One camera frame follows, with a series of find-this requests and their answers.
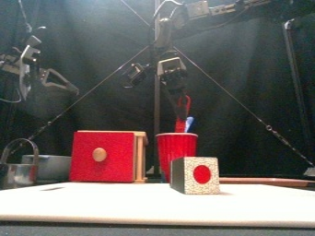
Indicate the black metal frame post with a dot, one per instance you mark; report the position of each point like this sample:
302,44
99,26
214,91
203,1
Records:
291,76

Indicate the white cutting board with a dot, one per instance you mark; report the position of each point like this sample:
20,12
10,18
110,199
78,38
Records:
155,204

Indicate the dark green sushi roll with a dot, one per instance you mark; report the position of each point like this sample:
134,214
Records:
197,175

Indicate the blue toy utensil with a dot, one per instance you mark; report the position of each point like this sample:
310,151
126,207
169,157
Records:
190,123

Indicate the small metal measuring cup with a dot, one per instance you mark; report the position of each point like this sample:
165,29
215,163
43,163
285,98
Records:
18,170

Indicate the red plastic cup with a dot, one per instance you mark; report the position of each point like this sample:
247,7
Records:
177,155

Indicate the wooden box with slot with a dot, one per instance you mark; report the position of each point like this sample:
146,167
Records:
141,156

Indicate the red-front wooden drawer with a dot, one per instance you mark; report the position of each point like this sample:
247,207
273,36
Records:
102,156

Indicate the vertical metal frame pole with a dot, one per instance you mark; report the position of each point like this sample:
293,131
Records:
157,123

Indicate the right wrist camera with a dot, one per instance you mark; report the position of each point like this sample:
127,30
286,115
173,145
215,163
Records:
134,75

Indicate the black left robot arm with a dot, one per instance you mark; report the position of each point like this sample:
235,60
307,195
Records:
19,33

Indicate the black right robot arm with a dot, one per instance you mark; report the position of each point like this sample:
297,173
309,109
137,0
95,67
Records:
230,10

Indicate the light blue bowl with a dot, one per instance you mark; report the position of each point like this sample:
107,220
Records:
48,166

